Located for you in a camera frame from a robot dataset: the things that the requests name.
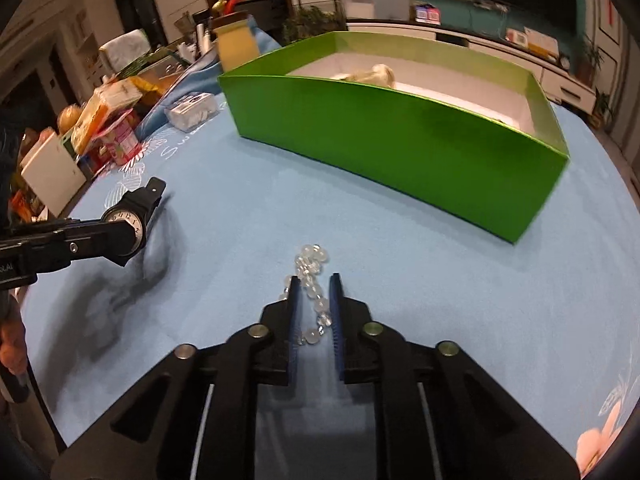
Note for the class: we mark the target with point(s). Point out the potted plant in brown pot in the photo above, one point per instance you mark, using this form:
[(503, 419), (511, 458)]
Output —
[(589, 65)]

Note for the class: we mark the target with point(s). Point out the white and yellow flat boxes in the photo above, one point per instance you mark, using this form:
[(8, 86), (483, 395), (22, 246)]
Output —
[(541, 42)]

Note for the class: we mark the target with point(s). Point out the black wristwatch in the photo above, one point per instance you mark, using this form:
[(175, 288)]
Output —
[(147, 197)]

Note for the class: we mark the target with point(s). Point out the small white lit device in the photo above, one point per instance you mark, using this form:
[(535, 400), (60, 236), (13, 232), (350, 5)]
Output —
[(515, 35)]

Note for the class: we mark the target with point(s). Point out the clear plastic storage box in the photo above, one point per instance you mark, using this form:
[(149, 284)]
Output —
[(375, 5)]

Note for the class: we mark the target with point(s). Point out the pink drink carton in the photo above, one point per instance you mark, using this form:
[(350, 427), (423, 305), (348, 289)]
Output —
[(120, 140)]

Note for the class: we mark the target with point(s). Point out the leafy green potted plant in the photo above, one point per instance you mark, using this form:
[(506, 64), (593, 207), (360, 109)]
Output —
[(312, 25)]

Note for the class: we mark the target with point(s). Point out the green cardboard box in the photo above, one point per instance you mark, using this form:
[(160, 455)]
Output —
[(400, 160)]

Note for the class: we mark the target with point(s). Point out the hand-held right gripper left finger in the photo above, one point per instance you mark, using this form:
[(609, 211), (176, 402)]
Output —
[(295, 310)]

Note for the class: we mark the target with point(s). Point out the red knot wall ornament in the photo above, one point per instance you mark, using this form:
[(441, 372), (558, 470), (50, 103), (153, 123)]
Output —
[(607, 10)]

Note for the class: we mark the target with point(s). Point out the green basket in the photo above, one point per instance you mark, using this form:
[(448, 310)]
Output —
[(145, 62)]

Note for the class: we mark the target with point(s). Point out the white and green towel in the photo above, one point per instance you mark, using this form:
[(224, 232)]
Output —
[(125, 49)]

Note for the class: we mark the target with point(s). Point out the person's left hand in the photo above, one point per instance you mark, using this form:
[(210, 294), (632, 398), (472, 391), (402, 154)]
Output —
[(12, 345)]

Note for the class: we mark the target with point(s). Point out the yellow round fruit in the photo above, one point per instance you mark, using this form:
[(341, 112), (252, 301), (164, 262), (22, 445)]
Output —
[(69, 119)]

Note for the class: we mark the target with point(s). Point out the small black alarm clock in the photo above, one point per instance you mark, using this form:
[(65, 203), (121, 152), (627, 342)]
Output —
[(564, 61)]

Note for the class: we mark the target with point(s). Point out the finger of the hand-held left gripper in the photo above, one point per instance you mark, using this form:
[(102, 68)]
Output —
[(60, 247)]

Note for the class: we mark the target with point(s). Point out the white television cabinet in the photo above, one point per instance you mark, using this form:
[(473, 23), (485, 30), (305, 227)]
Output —
[(565, 85)]

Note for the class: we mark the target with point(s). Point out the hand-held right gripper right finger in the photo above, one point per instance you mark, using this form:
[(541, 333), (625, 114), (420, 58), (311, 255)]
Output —
[(336, 320)]

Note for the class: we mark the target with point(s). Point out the small white patterned box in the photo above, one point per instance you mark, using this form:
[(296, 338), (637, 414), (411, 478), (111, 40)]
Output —
[(190, 110)]

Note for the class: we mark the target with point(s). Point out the small potted floor plant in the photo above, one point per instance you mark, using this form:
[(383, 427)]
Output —
[(601, 110)]

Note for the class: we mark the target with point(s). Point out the white flat box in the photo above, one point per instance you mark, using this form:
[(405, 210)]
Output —
[(52, 175)]

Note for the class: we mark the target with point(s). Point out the white wristwatch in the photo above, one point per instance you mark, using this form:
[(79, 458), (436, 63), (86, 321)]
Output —
[(377, 74)]

